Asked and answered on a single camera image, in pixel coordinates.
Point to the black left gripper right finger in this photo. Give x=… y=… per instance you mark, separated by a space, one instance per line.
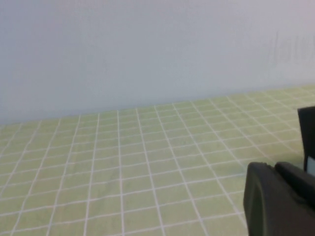
x=300 y=184

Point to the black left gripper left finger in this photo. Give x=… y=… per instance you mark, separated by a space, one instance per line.
x=268 y=209

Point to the black printed glasses case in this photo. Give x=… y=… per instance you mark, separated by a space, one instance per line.
x=307 y=132

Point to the green white-grid tablecloth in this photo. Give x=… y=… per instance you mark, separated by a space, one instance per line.
x=123 y=172

